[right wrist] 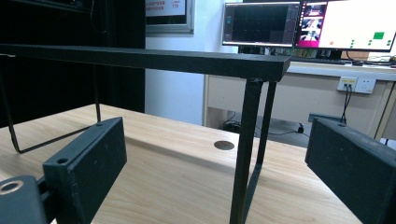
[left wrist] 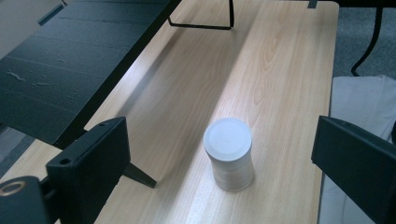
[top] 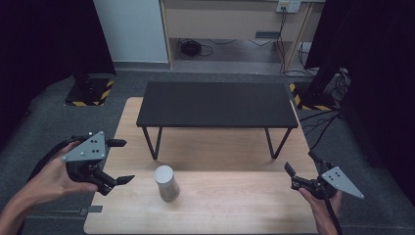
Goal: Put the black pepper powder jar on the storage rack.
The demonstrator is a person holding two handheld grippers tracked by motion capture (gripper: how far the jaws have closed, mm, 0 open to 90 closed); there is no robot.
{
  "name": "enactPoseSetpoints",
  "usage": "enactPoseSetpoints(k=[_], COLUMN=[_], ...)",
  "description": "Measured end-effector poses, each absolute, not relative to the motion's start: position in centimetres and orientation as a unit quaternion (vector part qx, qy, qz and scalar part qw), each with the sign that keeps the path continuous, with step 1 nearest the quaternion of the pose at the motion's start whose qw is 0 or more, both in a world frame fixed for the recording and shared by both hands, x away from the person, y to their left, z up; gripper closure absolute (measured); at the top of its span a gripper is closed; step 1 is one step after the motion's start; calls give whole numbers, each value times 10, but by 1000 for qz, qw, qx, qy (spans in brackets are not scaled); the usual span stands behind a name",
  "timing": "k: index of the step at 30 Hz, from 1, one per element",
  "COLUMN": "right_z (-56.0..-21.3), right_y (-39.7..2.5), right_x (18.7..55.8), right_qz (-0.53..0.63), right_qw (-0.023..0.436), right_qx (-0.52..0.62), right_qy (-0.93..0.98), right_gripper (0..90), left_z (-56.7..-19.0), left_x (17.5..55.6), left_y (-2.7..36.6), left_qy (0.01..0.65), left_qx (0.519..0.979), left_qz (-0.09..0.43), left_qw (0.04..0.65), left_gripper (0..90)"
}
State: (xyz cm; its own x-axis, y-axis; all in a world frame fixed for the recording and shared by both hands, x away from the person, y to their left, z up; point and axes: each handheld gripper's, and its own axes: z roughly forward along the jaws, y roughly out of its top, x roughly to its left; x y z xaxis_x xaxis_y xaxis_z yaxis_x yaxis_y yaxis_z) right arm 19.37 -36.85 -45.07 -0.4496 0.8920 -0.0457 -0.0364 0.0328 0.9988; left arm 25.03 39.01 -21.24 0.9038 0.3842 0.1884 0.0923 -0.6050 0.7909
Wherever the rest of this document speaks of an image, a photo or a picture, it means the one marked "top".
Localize person's right hand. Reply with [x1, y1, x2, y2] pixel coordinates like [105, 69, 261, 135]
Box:
[298, 187, 344, 229]

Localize black cables on floor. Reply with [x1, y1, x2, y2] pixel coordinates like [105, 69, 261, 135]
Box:
[299, 109, 345, 152]

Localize person's left hand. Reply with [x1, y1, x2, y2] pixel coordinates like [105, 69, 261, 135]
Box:
[23, 141, 99, 207]

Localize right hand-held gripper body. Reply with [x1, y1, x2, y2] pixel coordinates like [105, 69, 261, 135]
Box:
[291, 160, 365, 201]

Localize black strap of gripper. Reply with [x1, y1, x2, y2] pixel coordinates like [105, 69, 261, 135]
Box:
[27, 138, 81, 182]
[323, 195, 345, 235]

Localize grey metal bracket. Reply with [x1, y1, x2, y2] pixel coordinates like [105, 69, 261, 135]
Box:
[78, 205, 104, 217]

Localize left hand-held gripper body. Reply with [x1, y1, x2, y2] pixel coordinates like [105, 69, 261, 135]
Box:
[61, 131, 117, 197]

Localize white and grey cylinder cup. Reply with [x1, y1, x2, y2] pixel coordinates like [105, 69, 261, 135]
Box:
[154, 164, 181, 203]

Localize black cable from socket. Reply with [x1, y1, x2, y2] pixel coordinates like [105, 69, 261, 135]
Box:
[276, 5, 290, 75]

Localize black stand base striped edge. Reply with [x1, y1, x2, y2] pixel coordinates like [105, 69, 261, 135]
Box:
[288, 81, 338, 112]
[64, 75, 116, 108]

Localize black curtain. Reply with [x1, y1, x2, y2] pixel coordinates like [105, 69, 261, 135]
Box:
[0, 0, 116, 148]
[304, 0, 415, 207]

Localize white panel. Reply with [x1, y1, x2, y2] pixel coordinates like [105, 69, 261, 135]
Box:
[92, 0, 169, 64]

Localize black strap of right gripper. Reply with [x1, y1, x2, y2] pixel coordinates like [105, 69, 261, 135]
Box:
[323, 195, 345, 235]

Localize black strap of left gripper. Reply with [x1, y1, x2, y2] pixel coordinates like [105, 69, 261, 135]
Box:
[27, 138, 81, 182]

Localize small black table with legs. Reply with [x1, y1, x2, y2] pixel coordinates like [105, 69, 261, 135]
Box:
[135, 81, 300, 162]

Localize bundle of cables at stand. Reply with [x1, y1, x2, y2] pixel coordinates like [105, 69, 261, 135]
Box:
[324, 67, 352, 104]

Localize coiled black cable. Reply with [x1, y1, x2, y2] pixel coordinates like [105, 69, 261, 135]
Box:
[177, 37, 215, 62]

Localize white wall socket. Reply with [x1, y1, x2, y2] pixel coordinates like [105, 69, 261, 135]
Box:
[275, 0, 302, 15]

